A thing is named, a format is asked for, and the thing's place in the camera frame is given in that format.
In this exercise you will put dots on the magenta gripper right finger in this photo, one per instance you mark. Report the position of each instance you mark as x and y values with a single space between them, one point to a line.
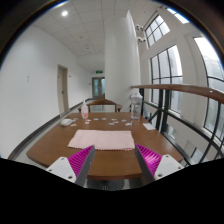
155 166

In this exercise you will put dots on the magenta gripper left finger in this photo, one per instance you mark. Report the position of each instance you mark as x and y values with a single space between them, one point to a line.
74 168

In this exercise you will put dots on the pink towel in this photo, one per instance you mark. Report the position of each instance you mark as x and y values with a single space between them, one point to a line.
103 140

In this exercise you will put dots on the white paper card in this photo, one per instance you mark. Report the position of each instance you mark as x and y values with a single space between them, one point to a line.
148 126

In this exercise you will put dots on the pink spray bottle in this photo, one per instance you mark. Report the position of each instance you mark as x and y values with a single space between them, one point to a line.
84 110

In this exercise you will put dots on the wooden handrail with black railing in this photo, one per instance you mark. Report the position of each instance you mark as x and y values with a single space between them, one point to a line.
188 117

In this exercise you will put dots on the clear plastic water jug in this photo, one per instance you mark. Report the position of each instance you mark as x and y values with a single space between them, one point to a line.
136 105

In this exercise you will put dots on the wooden chair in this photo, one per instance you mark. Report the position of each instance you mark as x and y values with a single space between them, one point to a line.
101 103

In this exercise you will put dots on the glass double door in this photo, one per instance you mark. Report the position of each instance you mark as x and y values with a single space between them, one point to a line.
98 87

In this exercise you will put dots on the beige side door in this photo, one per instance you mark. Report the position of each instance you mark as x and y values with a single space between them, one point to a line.
62 91

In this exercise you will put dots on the green exit sign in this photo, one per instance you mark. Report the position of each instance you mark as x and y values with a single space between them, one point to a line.
99 71

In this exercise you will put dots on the white round pillar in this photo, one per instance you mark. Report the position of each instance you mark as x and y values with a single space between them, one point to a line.
122 61

